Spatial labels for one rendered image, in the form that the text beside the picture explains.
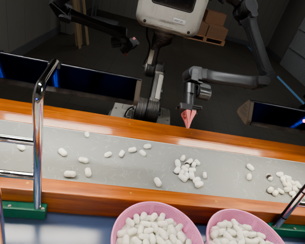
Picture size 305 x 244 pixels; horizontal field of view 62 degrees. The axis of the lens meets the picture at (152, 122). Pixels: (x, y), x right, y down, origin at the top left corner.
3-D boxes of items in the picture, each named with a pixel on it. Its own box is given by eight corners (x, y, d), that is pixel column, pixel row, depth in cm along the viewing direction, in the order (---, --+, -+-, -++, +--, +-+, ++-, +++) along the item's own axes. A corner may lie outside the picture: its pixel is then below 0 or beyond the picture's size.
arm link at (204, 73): (253, 81, 134) (269, 75, 124) (254, 91, 133) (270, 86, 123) (180, 70, 119) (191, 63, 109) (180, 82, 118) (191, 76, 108)
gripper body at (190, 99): (202, 110, 109) (203, 94, 111) (180, 106, 107) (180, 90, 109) (196, 114, 115) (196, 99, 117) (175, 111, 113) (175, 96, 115)
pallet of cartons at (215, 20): (218, 39, 732) (228, 14, 695) (224, 48, 649) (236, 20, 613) (176, 27, 722) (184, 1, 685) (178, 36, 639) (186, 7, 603)
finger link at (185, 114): (201, 128, 106) (202, 107, 109) (185, 125, 105) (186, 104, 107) (194, 131, 112) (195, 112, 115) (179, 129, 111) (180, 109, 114)
